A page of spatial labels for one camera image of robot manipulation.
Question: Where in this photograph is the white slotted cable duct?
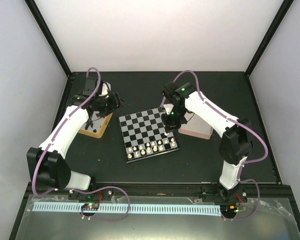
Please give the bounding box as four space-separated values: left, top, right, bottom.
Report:
32 202 222 217

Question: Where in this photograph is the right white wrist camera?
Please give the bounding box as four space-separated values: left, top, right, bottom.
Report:
163 103 174 115

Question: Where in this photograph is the black white chess board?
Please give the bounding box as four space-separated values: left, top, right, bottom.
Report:
118 107 180 164

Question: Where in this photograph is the gold tin box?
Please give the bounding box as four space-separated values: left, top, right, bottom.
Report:
78 111 113 139

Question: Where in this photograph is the small circuit board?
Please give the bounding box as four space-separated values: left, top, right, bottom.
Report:
81 203 100 211

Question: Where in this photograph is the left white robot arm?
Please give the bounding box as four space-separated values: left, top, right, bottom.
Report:
26 77 124 200

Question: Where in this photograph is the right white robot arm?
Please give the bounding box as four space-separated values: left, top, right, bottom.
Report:
161 82 253 202

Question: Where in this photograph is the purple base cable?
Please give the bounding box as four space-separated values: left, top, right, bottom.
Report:
80 186 131 223

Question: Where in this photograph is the pink tin box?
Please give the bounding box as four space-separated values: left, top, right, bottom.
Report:
178 112 213 140

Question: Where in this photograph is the black aluminium frame rail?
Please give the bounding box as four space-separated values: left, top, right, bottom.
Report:
27 182 293 201

